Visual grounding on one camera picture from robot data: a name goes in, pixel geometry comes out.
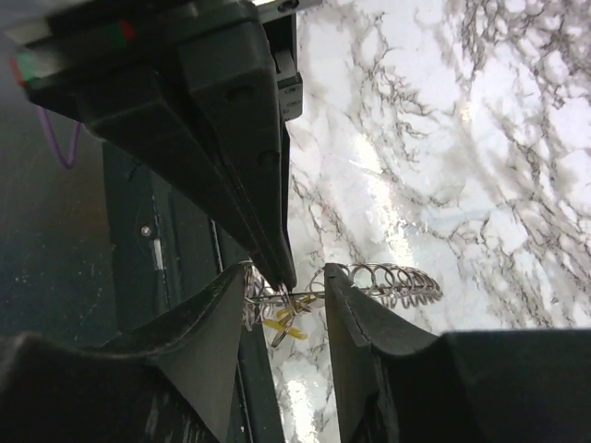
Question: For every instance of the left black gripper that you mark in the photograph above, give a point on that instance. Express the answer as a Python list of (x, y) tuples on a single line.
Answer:
[(199, 91)]

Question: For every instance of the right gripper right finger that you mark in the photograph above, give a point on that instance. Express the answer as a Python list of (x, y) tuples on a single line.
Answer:
[(395, 382)]

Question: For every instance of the yellow key tag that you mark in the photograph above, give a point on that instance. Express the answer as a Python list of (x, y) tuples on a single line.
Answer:
[(283, 325)]

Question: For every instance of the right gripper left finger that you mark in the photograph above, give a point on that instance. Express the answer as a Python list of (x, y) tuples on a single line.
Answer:
[(170, 380)]

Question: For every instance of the metal keyring holder with rings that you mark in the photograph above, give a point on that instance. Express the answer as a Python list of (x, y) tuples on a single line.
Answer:
[(387, 284)]

